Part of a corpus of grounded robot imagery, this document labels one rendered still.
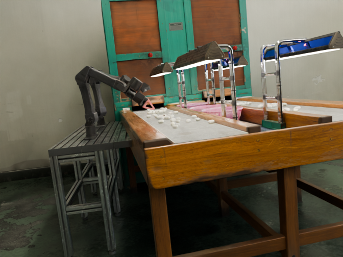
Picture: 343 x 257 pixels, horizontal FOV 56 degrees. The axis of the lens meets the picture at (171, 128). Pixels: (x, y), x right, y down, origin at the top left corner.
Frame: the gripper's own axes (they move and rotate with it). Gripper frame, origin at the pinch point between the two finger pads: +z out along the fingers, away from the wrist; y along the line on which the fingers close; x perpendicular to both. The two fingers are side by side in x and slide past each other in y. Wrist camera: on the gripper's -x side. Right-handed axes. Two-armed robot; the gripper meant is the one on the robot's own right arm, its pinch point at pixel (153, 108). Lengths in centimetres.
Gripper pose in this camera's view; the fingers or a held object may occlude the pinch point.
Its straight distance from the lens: 206.5
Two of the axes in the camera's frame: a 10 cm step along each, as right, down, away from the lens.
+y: -2.0, -1.2, 9.7
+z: 8.1, 5.4, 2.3
